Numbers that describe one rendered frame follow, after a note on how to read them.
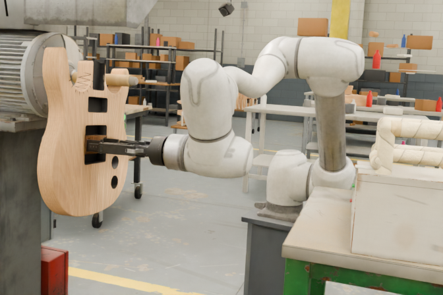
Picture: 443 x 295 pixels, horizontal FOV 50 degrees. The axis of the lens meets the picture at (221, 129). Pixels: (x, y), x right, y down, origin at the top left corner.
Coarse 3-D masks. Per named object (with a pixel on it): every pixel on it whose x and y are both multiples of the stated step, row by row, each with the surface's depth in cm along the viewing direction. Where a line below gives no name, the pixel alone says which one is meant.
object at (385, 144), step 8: (384, 128) 96; (384, 136) 96; (392, 136) 96; (384, 144) 96; (392, 144) 96; (384, 152) 96; (392, 152) 96; (384, 160) 96; (392, 160) 97; (384, 168) 96
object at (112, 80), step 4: (76, 72) 137; (72, 76) 137; (76, 76) 136; (108, 76) 133; (112, 76) 133; (116, 76) 133; (120, 76) 132; (124, 76) 132; (128, 76) 132; (132, 76) 134; (108, 80) 133; (112, 80) 133; (116, 80) 133; (120, 80) 132; (124, 80) 132; (128, 80) 132; (108, 84) 134; (112, 84) 134; (116, 84) 133; (120, 84) 133; (124, 84) 132; (128, 84) 132
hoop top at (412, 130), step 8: (392, 128) 95; (400, 128) 95; (408, 128) 94; (416, 128) 94; (424, 128) 94; (432, 128) 93; (440, 128) 93; (400, 136) 96; (408, 136) 95; (416, 136) 95; (424, 136) 94; (432, 136) 94; (440, 136) 93
